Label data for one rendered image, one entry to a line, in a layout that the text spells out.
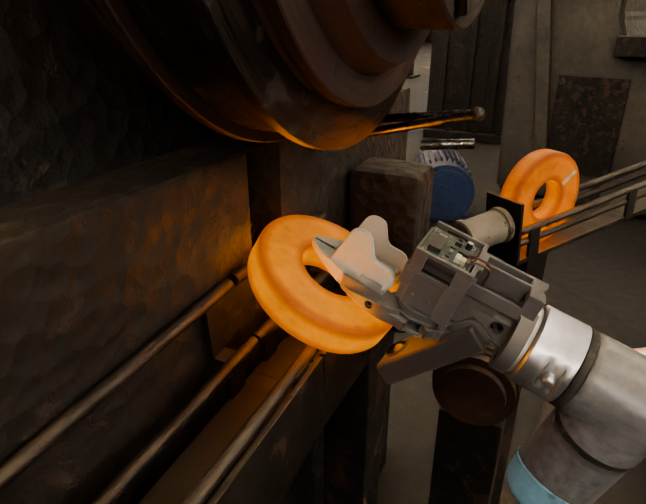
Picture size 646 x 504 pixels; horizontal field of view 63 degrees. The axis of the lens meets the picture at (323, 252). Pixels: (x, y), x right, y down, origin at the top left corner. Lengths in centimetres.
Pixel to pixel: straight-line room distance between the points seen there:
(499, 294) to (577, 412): 11
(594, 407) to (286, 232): 31
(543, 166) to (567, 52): 226
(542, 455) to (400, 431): 92
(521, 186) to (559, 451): 46
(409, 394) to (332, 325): 112
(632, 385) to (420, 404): 109
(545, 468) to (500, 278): 18
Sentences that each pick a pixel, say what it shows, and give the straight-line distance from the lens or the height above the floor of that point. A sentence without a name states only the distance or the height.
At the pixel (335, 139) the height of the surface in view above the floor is 89.
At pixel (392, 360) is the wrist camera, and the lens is 52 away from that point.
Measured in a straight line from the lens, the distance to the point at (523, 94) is 323.
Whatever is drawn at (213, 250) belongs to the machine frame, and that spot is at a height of 79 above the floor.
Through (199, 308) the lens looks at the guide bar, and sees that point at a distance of 46.
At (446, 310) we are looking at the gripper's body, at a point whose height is 76.
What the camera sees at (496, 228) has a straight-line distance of 86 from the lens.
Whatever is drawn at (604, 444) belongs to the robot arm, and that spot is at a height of 66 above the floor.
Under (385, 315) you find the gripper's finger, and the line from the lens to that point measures 47.
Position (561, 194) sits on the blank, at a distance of 97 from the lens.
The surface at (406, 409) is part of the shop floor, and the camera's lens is 151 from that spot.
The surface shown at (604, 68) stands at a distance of 310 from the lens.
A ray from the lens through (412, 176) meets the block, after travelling 68.
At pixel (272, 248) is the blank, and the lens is 49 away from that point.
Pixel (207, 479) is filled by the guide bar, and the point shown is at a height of 70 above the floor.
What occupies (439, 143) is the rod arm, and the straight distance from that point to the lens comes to 53.
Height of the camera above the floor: 99
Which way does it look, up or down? 25 degrees down
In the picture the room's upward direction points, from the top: straight up
